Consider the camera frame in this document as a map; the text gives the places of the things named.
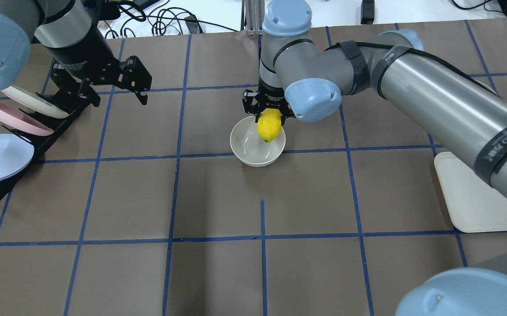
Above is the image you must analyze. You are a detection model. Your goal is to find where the cream ceramic bowl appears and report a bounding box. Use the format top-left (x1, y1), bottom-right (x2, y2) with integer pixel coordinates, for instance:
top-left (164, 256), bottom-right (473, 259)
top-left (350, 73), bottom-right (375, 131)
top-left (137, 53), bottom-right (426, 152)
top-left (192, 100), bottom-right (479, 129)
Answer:
top-left (230, 116), bottom-right (287, 167)

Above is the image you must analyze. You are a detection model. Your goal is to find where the black power adapter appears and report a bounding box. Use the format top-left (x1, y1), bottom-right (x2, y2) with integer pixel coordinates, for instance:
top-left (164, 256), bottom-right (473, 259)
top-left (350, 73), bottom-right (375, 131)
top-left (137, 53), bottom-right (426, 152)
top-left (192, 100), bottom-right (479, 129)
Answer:
top-left (360, 0), bottom-right (375, 25)

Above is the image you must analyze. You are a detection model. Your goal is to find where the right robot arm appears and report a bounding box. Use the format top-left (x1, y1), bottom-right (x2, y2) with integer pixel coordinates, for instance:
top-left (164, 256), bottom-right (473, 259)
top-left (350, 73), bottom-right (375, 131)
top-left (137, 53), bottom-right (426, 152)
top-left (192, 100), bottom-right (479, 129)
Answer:
top-left (242, 0), bottom-right (507, 316)

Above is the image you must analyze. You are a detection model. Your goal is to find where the cream plate in rack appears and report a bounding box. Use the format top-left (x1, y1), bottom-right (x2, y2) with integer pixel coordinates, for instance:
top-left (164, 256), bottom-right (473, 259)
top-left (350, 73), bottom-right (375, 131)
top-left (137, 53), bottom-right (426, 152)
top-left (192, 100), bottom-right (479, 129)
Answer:
top-left (1, 85), bottom-right (69, 119)

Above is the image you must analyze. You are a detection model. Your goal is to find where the aluminium frame post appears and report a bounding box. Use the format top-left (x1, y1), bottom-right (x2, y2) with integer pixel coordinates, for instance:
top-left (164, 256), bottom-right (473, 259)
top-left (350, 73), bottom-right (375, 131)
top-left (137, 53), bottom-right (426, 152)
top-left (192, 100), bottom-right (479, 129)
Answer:
top-left (241, 0), bottom-right (265, 36)

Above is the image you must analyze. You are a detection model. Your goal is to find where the black dish rack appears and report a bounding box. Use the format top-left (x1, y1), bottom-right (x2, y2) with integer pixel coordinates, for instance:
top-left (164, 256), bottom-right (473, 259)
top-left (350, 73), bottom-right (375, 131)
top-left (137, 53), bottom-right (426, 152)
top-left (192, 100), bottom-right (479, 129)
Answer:
top-left (0, 91), bottom-right (90, 201)

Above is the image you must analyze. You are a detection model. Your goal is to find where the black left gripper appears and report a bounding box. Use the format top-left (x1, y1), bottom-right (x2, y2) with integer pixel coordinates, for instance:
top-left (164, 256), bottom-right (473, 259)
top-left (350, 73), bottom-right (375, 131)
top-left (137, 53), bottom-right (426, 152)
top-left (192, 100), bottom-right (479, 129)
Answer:
top-left (49, 33), bottom-right (152, 107)

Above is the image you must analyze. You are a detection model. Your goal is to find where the cream rectangular tray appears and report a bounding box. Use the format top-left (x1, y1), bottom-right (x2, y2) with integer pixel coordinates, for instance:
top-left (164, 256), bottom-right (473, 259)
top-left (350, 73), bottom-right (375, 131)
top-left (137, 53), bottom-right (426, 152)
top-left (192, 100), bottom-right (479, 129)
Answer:
top-left (434, 152), bottom-right (507, 233)

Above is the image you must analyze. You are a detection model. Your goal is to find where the yellow lemon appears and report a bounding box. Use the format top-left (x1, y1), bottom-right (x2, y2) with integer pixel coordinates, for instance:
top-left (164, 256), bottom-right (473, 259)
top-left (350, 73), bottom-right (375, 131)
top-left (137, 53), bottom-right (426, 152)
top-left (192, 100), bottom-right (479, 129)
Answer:
top-left (256, 108), bottom-right (282, 143)

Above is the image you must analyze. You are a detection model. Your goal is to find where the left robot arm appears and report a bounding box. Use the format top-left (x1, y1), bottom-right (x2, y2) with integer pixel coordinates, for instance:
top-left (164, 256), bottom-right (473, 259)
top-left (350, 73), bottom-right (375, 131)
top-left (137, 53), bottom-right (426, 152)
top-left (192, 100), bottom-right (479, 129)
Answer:
top-left (0, 0), bottom-right (152, 107)

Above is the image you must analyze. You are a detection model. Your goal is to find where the pink plate in rack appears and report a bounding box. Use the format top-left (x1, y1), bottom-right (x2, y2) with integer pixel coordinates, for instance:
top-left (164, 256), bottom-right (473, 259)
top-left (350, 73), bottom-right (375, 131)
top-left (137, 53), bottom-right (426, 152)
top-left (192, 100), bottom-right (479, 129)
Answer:
top-left (0, 102), bottom-right (54, 136)

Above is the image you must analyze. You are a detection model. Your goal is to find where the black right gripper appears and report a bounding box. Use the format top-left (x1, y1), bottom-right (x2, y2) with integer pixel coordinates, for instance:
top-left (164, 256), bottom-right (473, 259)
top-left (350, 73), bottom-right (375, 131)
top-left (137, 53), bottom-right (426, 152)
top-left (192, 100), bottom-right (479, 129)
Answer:
top-left (242, 86), bottom-right (296, 126)

